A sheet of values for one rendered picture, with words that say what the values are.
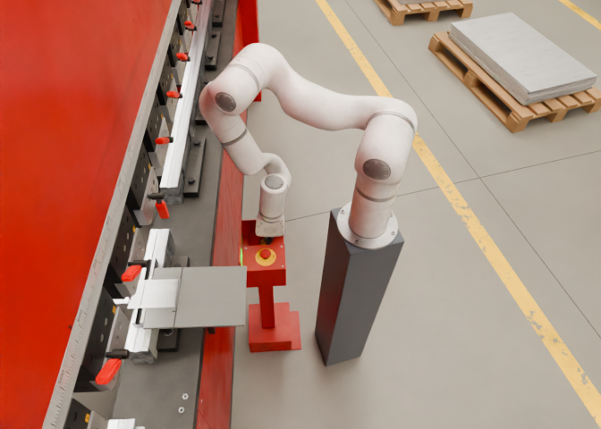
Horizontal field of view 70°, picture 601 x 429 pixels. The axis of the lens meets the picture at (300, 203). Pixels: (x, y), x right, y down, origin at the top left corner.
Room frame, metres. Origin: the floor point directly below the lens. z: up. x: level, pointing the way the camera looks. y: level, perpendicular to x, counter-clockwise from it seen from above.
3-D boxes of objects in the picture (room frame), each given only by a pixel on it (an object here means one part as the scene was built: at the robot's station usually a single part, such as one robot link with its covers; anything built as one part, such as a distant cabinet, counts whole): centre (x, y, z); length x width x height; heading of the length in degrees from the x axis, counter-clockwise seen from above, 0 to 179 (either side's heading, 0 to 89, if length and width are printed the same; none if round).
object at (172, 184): (1.79, 0.52, 0.92); 1.68 x 0.06 x 0.10; 4
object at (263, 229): (0.91, 0.10, 0.86); 0.10 x 0.07 x 0.11; 96
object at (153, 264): (0.55, 0.42, 0.99); 0.20 x 0.03 x 0.03; 4
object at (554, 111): (3.15, -1.69, 0.07); 1.20 x 0.82 x 0.14; 22
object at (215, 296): (0.54, 0.27, 1.00); 0.26 x 0.18 x 0.01; 94
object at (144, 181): (0.70, 0.43, 1.26); 0.15 x 0.09 x 0.17; 4
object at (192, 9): (1.70, 0.51, 1.26); 0.15 x 0.09 x 0.17; 4
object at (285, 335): (0.86, 0.10, 0.06); 0.25 x 0.20 x 0.12; 96
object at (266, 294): (0.85, 0.13, 0.39); 0.06 x 0.06 x 0.54; 6
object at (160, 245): (0.58, 0.42, 0.92); 0.39 x 0.06 x 0.10; 4
